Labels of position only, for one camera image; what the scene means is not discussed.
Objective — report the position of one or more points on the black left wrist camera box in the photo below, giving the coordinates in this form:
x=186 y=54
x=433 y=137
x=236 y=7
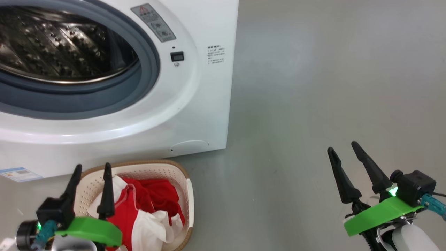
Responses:
x=54 y=212

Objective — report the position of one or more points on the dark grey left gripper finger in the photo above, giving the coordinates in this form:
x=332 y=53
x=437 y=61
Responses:
x=106 y=195
x=74 y=184

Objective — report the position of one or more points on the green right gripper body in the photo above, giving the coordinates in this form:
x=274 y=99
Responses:
x=379 y=214

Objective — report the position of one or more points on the white washing machine body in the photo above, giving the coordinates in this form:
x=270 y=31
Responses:
x=195 y=104

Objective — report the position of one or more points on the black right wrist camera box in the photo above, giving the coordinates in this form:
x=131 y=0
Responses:
x=414 y=187

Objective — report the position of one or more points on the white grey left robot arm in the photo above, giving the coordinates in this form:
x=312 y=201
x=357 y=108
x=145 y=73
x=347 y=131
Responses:
x=26 y=235

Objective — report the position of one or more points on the black door latch socket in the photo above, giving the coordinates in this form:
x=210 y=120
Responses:
x=177 y=56

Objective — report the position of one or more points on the round white filter cover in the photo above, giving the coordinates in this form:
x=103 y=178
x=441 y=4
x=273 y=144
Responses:
x=190 y=146

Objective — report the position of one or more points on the stainless steel washing machine drum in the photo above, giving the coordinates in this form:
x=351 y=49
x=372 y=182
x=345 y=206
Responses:
x=52 y=45

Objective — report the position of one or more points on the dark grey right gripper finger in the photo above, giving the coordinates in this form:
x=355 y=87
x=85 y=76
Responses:
x=373 y=167
x=343 y=177

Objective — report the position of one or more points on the red and white clothes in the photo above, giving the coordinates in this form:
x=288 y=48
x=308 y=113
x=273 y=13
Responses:
x=150 y=195

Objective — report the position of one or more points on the cream perforated basket brown rim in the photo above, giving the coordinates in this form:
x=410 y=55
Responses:
x=167 y=170

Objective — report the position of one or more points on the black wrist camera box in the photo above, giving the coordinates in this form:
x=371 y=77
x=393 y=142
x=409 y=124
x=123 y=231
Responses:
x=414 y=187
x=54 y=212

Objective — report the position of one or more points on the blue energy label sticker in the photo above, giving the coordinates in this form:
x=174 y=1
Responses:
x=19 y=174

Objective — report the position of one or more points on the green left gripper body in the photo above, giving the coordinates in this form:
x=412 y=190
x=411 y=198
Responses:
x=90 y=230

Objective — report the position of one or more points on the grey warning sticker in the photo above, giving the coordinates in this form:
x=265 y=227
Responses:
x=153 y=22

